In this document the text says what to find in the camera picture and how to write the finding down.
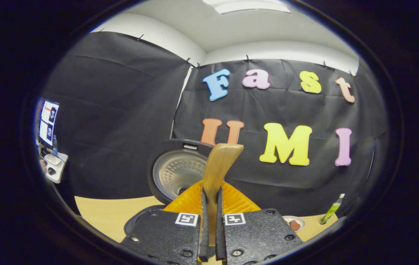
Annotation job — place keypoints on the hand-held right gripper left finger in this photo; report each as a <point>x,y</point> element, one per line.
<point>158,235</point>

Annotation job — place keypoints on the wooden spoon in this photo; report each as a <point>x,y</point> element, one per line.
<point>218,165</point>

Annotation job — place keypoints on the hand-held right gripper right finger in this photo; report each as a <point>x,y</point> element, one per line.
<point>261,235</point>

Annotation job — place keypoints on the white desk device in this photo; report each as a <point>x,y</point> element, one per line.
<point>53,160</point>

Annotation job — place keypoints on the computer monitor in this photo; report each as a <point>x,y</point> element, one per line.
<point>48,121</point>

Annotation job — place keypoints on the brown meat piece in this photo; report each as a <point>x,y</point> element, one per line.
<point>295,225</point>

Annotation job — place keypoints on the white round plate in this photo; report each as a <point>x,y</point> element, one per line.
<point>300,220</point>

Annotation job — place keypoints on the green tea bottle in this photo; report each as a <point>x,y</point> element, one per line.
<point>331,209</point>

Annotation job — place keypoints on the dark grey rice cooker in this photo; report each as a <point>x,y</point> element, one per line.
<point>172,173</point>

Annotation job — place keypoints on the black backdrop cloth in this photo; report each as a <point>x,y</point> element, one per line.
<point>121,129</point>

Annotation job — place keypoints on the black computer mouse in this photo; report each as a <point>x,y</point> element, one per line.
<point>51,171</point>

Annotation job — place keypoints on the white side desk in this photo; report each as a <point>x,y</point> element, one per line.
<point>60,173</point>

